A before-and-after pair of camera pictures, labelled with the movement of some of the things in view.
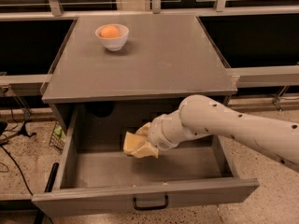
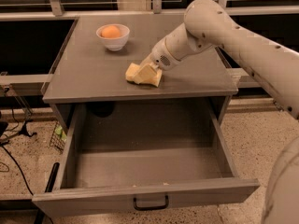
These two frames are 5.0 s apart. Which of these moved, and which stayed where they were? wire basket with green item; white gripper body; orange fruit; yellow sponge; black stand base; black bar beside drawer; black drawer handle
Moved: yellow sponge; white gripper body
Stayed: black stand base; orange fruit; black drawer handle; black bar beside drawer; wire basket with green item
